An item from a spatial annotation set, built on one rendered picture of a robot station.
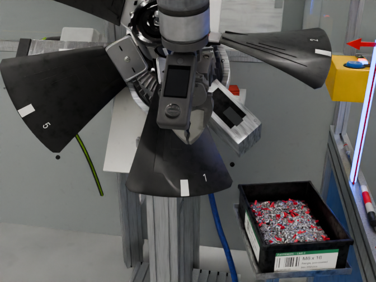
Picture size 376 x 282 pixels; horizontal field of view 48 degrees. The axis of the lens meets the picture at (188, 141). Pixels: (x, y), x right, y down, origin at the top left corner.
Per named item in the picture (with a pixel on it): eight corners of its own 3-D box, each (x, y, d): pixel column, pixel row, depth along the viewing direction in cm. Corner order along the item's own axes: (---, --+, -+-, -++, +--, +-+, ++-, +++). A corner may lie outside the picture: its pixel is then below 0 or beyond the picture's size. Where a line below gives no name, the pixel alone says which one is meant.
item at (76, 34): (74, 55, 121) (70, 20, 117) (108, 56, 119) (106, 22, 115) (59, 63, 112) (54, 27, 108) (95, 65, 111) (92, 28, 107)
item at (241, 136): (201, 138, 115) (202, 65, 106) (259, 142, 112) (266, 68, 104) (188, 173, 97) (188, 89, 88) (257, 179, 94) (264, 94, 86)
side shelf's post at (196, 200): (190, 272, 193) (191, 101, 158) (198, 273, 192) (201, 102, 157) (188, 278, 189) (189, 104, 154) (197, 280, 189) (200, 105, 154)
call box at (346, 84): (324, 88, 127) (328, 53, 123) (358, 90, 126) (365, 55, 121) (330, 106, 113) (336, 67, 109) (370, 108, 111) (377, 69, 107)
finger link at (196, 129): (209, 128, 79) (208, 88, 73) (205, 149, 75) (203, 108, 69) (193, 126, 80) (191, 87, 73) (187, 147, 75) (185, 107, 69)
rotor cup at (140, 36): (134, 29, 100) (117, -3, 87) (193, 14, 98) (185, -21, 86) (144, 84, 95) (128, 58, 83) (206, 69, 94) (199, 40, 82)
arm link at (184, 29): (206, 18, 57) (147, 15, 58) (206, 48, 60) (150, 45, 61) (212, -5, 62) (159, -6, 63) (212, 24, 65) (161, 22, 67)
